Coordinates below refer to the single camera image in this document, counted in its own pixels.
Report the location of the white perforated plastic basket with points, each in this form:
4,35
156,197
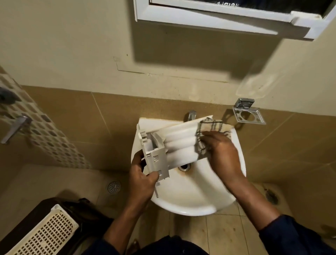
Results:
44,231

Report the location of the chrome toilet sprayer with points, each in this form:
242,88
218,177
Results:
329,231

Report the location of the person's left foot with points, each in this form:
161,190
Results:
133,246

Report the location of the chrome sink faucet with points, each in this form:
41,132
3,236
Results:
191,116

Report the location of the white ceramic sink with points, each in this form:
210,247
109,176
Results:
197,194

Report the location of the person's left forearm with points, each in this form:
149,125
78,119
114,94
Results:
120,231

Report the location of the person's right forearm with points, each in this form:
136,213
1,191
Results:
275,218

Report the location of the white mirror cabinet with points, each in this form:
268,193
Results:
210,18

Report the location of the round metal floor drain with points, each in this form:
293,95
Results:
114,187
272,197

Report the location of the person's left hand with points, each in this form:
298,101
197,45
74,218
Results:
141,186

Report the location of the black-lined patterned cloth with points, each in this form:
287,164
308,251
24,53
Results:
210,124

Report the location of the dark plastic stool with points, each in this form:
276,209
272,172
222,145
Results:
29,212

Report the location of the white detergent drawer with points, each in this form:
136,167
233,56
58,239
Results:
178,142

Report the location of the chrome wall toothbrush holder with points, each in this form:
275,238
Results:
237,115

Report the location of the person's dark trousers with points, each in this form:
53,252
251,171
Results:
170,247

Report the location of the person's right hand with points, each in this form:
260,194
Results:
225,157

